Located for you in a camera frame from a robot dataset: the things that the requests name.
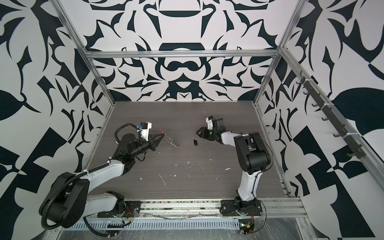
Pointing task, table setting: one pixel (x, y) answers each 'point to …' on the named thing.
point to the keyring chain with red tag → (172, 142)
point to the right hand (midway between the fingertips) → (200, 131)
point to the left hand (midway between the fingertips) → (164, 131)
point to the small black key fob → (195, 142)
